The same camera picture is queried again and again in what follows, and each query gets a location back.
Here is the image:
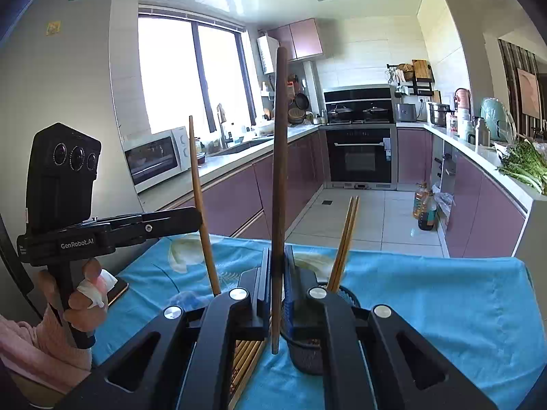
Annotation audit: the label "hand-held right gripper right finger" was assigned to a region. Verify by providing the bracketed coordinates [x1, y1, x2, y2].
[284, 245, 498, 410]

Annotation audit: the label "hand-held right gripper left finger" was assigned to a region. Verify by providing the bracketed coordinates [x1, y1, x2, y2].
[55, 248, 272, 410]

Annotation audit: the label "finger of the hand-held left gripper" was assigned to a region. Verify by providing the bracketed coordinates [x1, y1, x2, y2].
[112, 207, 203, 248]

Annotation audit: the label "tan wooden chopstick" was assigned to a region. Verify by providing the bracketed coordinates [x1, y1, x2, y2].
[327, 195, 356, 293]
[332, 195, 361, 293]
[188, 115, 223, 297]
[269, 46, 289, 356]

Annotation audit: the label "black mesh utensil holder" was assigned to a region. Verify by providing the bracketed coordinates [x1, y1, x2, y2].
[282, 281, 364, 377]

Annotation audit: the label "bunch of chopsticks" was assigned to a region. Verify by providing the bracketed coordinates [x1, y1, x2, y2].
[231, 337, 272, 398]

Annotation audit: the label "person's left hand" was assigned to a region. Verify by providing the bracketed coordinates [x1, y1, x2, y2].
[68, 258, 118, 334]

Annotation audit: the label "white microwave oven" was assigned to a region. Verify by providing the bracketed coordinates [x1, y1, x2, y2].
[123, 126, 191, 194]

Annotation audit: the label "pink lower cabinet run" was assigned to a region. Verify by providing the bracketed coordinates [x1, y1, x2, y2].
[149, 130, 328, 240]
[397, 127, 526, 259]

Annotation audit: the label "black smartphone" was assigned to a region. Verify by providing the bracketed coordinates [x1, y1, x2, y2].
[103, 277, 130, 307]

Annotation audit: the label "grey refrigerator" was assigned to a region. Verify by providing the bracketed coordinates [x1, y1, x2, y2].
[0, 0, 142, 338]

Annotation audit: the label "kitchen faucet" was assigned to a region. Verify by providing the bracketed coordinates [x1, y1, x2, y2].
[216, 103, 231, 148]

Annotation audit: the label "blue floral tablecloth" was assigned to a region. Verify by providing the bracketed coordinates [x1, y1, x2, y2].
[92, 235, 547, 410]

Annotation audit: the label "kitchen window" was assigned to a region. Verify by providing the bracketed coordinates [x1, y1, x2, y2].
[137, 3, 257, 137]

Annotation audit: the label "black built-in oven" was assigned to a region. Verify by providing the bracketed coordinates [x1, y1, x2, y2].
[325, 127, 397, 189]

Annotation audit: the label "cooking oil bottle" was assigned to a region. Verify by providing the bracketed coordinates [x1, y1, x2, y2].
[419, 196, 439, 231]
[412, 183, 433, 219]

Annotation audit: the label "clear plastic bag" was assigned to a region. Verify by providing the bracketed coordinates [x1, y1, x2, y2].
[431, 183, 456, 223]

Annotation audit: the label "white water heater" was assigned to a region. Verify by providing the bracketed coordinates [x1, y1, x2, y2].
[257, 36, 280, 75]

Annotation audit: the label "black range hood unit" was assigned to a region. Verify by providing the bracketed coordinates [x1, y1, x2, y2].
[323, 86, 396, 125]

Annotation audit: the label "stainless steel pot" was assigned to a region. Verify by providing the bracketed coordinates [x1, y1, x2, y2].
[428, 101, 451, 126]

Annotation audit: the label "pink kettle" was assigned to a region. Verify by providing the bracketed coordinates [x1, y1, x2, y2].
[454, 88, 472, 114]

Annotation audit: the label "green leafy vegetables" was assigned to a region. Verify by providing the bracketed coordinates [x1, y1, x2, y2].
[498, 137, 547, 195]

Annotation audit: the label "mint green appliance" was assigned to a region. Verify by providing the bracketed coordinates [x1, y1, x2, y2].
[481, 97, 509, 131]

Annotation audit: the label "pink wall cabinet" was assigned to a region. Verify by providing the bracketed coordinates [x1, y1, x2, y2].
[267, 18, 323, 61]

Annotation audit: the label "black wall rack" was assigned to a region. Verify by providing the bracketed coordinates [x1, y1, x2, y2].
[387, 60, 436, 97]

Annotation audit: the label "framed wall picture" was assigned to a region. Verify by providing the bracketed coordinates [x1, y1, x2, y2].
[517, 67, 541, 118]

